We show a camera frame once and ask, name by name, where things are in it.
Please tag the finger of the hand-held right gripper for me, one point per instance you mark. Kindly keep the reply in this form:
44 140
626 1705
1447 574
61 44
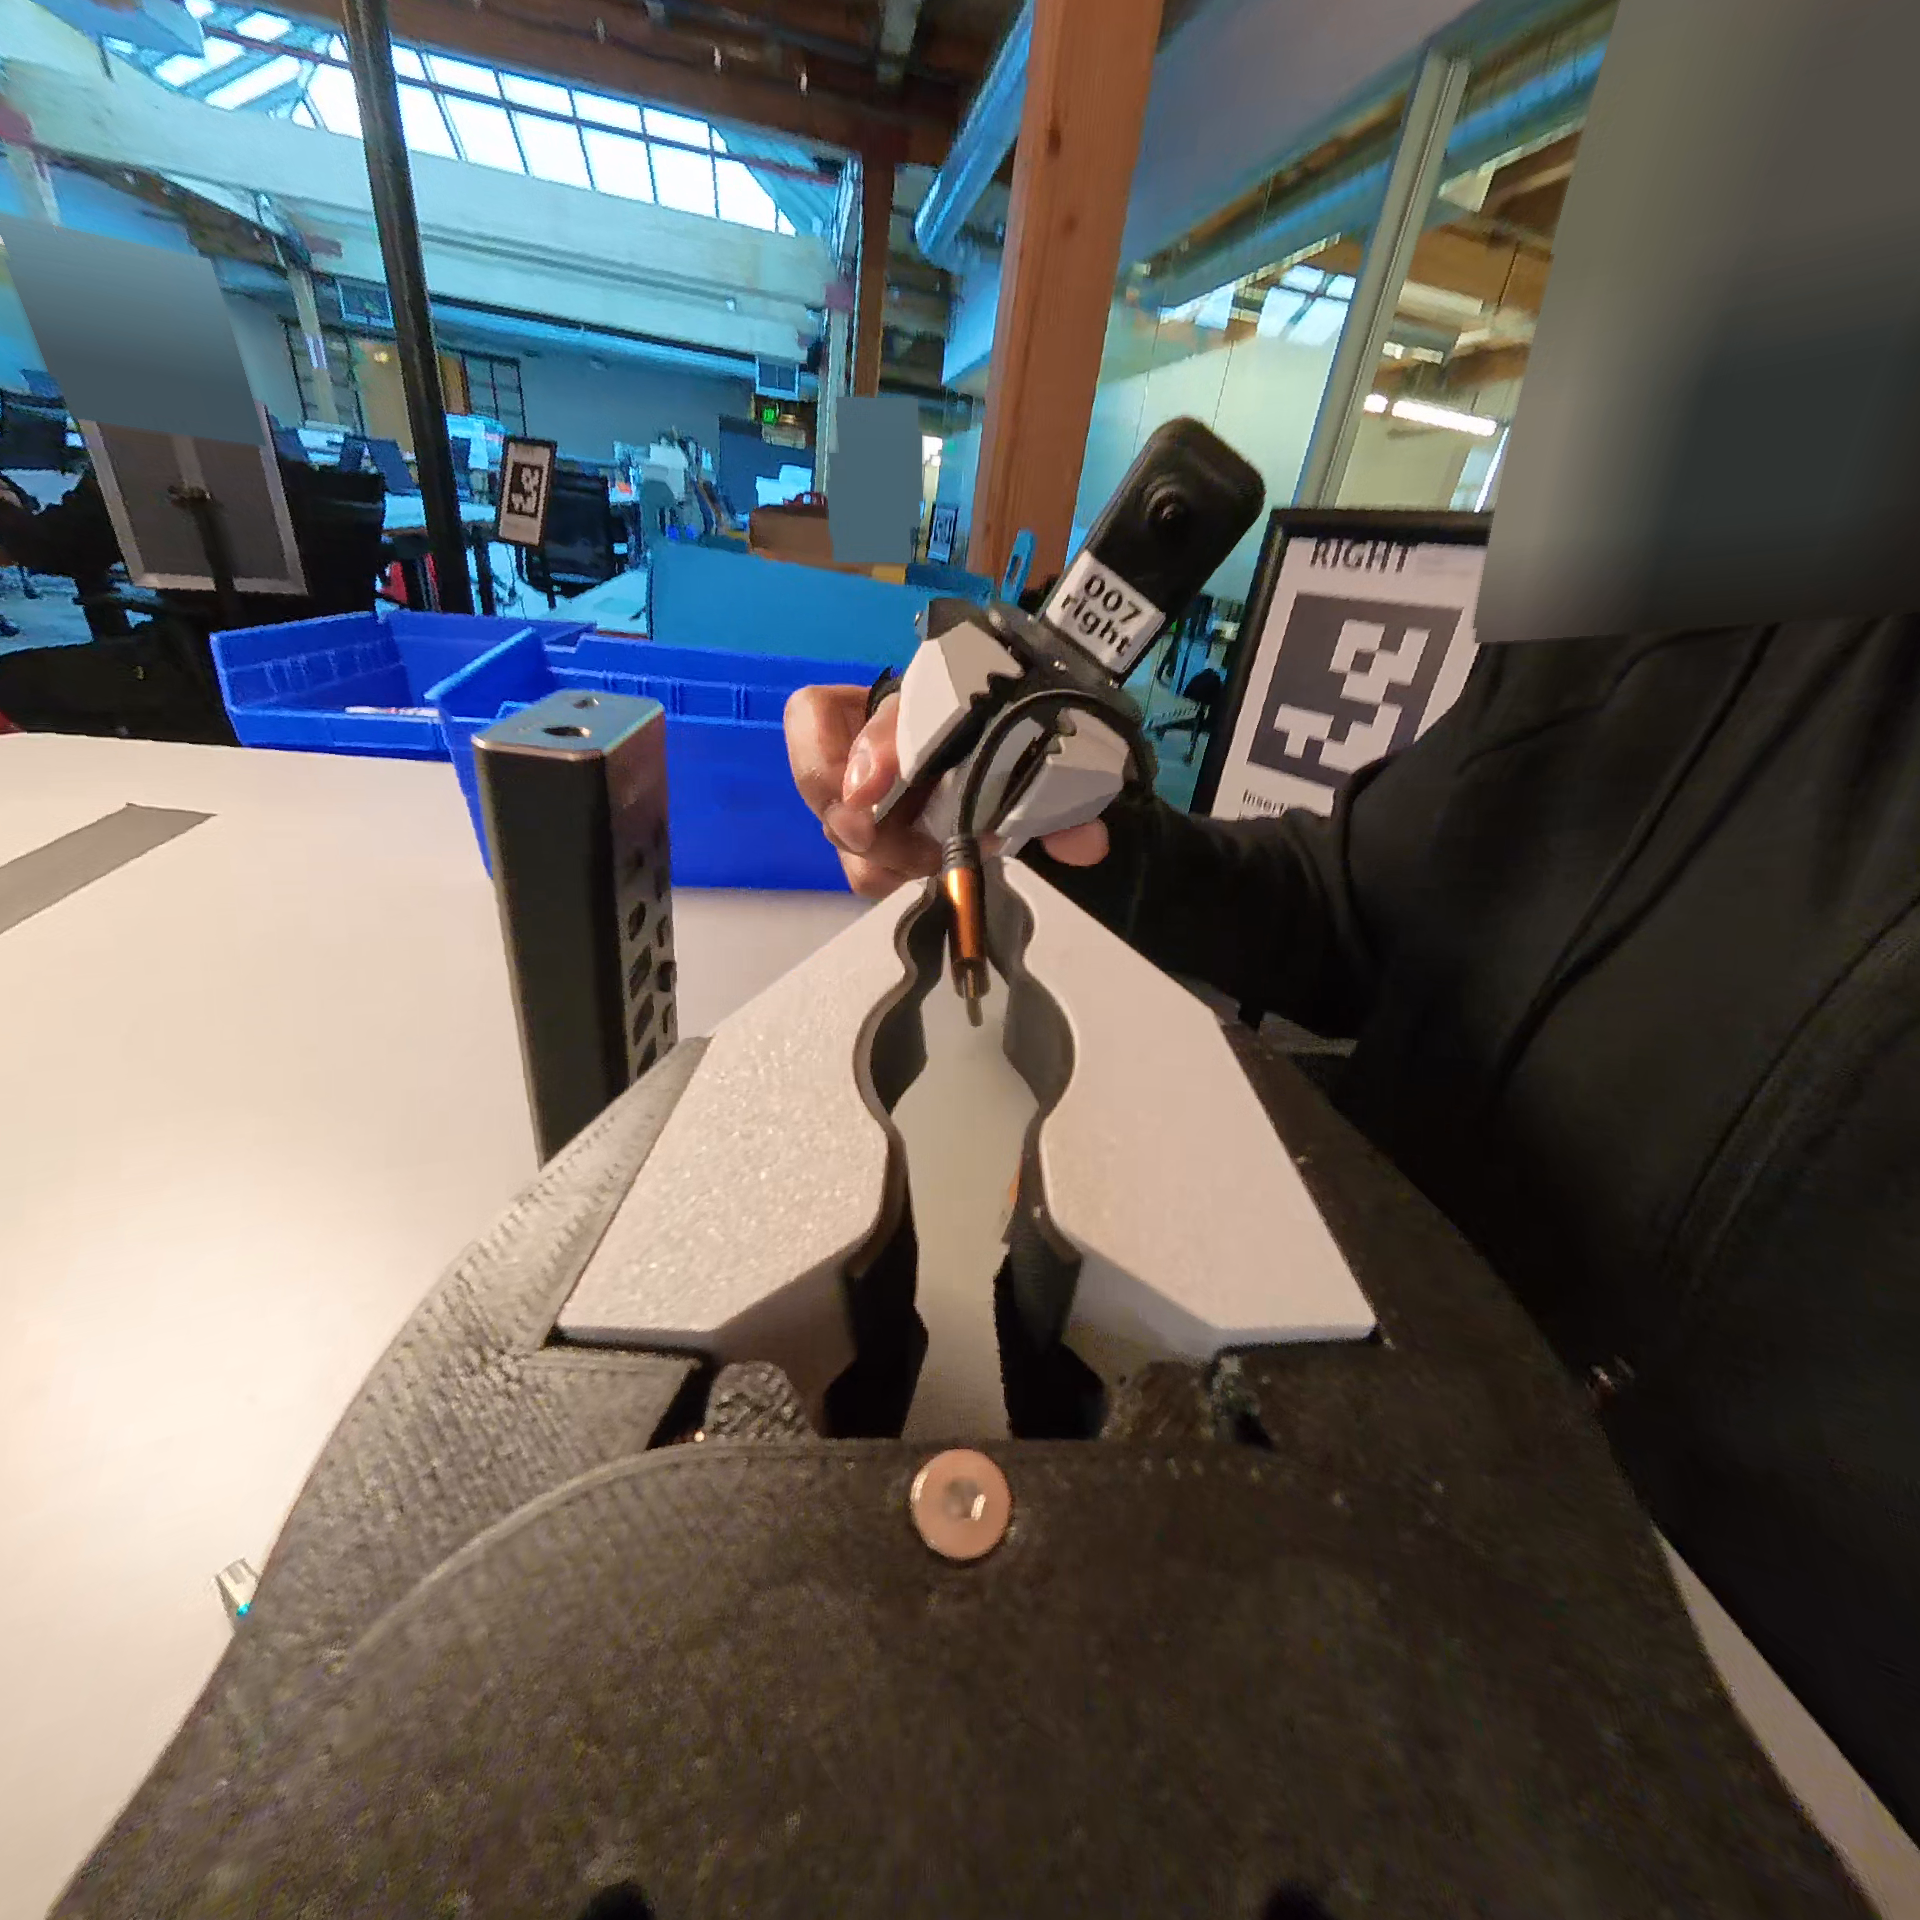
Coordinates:
938 719
1071 779

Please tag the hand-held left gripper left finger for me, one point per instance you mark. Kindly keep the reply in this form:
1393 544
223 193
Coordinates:
734 1183

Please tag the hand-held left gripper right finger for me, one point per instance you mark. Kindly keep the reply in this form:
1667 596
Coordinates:
1198 1183

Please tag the blue plastic bin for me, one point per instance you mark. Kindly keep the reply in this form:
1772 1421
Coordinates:
734 763
314 676

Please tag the black long USB hub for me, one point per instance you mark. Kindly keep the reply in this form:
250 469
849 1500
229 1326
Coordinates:
577 930

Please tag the person's right forearm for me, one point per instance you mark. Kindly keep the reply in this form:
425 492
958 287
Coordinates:
1277 914

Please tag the person's right hand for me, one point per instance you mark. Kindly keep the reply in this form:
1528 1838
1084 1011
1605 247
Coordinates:
840 763

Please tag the large blue plastic crate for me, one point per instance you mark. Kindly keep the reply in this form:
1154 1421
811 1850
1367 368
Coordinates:
794 602

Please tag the black framed tag board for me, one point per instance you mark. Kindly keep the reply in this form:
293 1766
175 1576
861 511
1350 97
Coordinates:
1350 676

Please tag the small tag sign on stand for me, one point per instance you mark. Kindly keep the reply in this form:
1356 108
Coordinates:
527 492

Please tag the person's black jacket torso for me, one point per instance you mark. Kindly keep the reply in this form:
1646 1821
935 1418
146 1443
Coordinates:
1725 1124

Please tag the black pole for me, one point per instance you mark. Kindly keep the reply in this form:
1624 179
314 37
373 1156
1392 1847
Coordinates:
407 298

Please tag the grey board stand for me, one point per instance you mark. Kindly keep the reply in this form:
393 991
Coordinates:
197 504

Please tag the black office chair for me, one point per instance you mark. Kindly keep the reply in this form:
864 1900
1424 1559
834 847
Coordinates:
120 676

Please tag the wooden post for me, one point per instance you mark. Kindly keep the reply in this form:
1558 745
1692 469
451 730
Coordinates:
1066 270

